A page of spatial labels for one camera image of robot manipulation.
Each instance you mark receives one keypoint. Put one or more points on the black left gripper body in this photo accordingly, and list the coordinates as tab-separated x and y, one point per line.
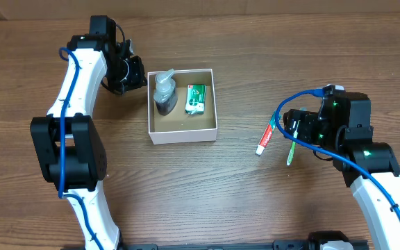
127	73

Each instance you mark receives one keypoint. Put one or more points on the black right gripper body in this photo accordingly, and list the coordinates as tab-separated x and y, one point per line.
312	131

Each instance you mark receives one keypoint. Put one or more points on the green white toothbrush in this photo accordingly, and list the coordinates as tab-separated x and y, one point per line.
291	154

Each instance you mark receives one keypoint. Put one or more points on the red white toothpaste tube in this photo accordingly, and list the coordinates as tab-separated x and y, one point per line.
267	135

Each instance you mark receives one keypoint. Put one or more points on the clear pump soap bottle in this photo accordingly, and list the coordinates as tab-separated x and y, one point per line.
165	95

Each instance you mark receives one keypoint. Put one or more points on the green soap bar pack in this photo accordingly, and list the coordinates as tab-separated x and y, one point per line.
196	98

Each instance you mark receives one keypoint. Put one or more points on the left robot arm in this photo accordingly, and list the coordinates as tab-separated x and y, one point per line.
68	147

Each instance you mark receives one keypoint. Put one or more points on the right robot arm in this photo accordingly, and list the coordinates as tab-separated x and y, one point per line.
337	124

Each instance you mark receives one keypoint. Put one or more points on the white cardboard box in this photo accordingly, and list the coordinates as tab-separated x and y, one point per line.
178	126

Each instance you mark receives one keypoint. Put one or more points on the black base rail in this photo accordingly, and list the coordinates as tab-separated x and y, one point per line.
316	240

